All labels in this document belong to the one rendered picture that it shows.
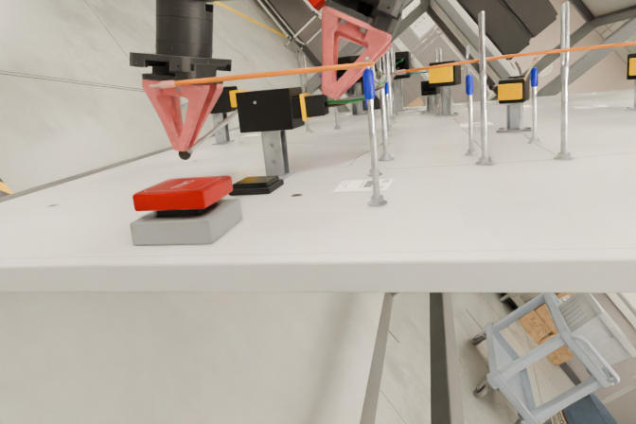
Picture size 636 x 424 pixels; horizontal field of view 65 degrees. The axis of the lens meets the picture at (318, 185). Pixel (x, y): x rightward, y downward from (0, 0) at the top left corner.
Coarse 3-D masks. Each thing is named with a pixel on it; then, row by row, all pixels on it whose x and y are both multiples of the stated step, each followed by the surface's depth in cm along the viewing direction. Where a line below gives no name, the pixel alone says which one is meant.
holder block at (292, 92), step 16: (240, 96) 49; (256, 96) 49; (272, 96) 49; (288, 96) 48; (240, 112) 50; (256, 112) 49; (272, 112) 49; (288, 112) 48; (240, 128) 50; (256, 128) 50; (272, 128) 49; (288, 128) 49
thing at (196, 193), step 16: (224, 176) 36; (144, 192) 32; (160, 192) 32; (176, 192) 32; (192, 192) 31; (208, 192) 32; (224, 192) 34; (144, 208) 32; (160, 208) 32; (176, 208) 32; (192, 208) 32; (208, 208) 34
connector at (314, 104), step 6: (312, 96) 48; (318, 96) 48; (324, 96) 49; (294, 102) 49; (306, 102) 49; (312, 102) 49; (318, 102) 48; (324, 102) 49; (294, 108) 49; (300, 108) 49; (306, 108) 49; (312, 108) 49; (318, 108) 49; (324, 108) 48; (294, 114) 49; (300, 114) 49; (312, 114) 49; (318, 114) 49; (324, 114) 49
